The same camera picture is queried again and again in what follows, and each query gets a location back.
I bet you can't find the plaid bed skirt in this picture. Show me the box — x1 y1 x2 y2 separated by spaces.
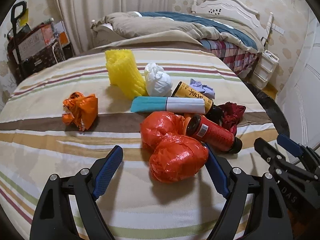
200 39 260 75

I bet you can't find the lilac paper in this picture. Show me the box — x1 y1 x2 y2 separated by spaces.
189 79 215 100

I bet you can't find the dark red cloth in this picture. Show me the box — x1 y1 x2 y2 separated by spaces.
219 102 246 135

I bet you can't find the teal and white box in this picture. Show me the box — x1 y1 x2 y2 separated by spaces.
130 96 206 114

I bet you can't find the red bottle black cap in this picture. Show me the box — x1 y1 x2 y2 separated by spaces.
185 114 243 154

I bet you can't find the beige and teal duvet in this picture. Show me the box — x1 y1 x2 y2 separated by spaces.
91 11 264 54

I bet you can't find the red orange plastic bag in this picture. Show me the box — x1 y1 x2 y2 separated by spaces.
140 111 208 183

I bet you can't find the striped beige bed sheet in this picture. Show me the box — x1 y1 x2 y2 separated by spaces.
1 48 287 239

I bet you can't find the yellow foam fruit net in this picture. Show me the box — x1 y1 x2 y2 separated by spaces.
105 49 148 100

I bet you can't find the white door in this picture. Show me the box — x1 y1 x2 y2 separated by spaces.
276 10 320 153

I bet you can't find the white wooden headboard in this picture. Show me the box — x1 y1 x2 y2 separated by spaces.
191 0 274 44

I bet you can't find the yellow label black bottle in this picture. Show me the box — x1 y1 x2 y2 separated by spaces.
172 81 223 124

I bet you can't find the white plastic drawer unit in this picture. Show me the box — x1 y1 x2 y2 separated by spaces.
250 50 279 90

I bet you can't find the orange wrapper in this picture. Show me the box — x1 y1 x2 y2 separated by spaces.
62 92 98 131

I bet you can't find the crumpled white plastic bag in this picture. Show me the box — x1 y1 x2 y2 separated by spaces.
144 62 172 97

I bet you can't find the black hand trolley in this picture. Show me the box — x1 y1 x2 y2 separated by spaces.
7 1 27 83

